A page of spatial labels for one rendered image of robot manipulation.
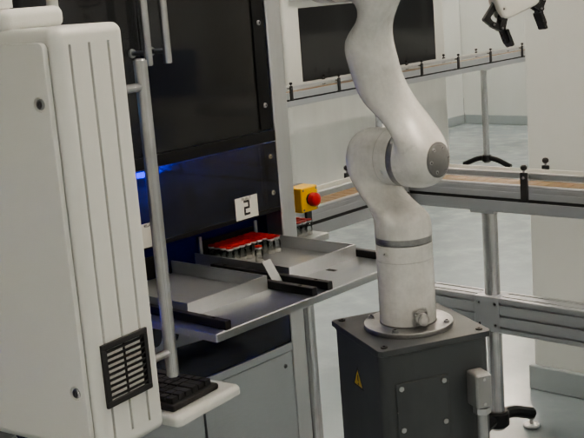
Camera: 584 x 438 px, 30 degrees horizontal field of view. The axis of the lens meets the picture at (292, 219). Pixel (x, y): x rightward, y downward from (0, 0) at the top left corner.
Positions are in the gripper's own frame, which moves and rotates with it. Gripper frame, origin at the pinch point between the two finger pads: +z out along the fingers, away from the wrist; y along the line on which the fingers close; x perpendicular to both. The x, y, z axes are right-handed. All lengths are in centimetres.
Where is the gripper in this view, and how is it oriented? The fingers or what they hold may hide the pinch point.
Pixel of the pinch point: (525, 33)
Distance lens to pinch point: 253.6
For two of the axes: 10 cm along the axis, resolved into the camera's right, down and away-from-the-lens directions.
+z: 4.0, 8.8, 2.4
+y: 8.6, -4.5, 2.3
